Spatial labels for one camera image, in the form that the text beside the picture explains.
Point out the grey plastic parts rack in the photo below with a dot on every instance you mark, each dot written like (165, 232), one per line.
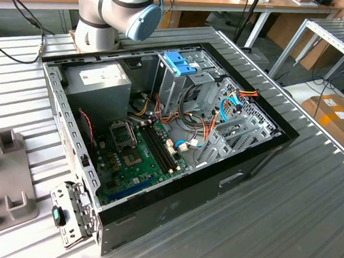
(9, 176)

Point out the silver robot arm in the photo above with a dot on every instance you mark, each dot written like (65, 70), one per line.
(93, 35)

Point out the blue plastic drive latch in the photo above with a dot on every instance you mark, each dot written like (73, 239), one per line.
(179, 64)

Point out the grey power supply unit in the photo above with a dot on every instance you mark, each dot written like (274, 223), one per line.
(97, 100)

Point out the grey metal rear bracket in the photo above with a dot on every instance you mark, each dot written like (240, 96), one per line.
(79, 208)

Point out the green motherboard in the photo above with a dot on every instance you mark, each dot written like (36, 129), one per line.
(145, 177)

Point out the black tripod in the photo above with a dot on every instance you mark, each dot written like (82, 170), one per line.
(251, 11)

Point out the white frame slat table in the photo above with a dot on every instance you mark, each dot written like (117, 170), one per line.
(329, 35)

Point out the white board plug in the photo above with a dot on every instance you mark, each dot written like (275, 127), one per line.
(183, 147)

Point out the grey metal drive cage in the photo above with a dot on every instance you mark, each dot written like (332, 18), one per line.
(174, 90)

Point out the CPU socket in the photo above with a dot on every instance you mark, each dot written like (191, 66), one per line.
(132, 159)

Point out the blue expansion slot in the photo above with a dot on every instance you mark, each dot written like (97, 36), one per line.
(132, 189)

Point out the black RAM slot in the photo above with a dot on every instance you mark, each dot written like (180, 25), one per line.
(152, 150)
(165, 146)
(156, 149)
(161, 147)

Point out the long wooden desk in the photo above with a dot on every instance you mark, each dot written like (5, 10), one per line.
(204, 0)

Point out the black open PC case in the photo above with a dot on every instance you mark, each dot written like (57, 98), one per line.
(184, 200)

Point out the flat brown cardboard sheets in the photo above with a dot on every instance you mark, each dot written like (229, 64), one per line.
(285, 30)

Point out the taped cardboard shipping box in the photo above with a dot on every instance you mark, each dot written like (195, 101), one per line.
(318, 105)

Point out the perforated metal disk bay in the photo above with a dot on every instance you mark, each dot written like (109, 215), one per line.
(220, 151)

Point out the stacked brown cardboard boxes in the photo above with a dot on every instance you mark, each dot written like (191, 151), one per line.
(191, 19)

